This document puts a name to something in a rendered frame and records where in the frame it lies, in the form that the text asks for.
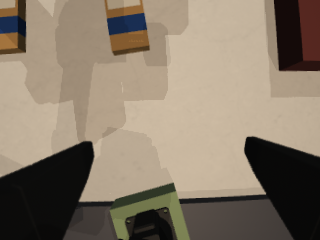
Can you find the tan cardboard pack with blue bands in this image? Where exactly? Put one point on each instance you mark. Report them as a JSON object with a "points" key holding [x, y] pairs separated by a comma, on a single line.
{"points": [[12, 26]]}

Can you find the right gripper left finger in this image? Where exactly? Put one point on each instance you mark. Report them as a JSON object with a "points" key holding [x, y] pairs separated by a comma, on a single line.
{"points": [[37, 202]]}

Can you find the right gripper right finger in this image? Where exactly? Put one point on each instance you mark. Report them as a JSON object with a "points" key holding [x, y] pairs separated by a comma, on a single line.
{"points": [[291, 180]]}

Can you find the tan welding electrode pack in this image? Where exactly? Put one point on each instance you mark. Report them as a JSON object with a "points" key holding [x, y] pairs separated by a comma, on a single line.
{"points": [[127, 26]]}

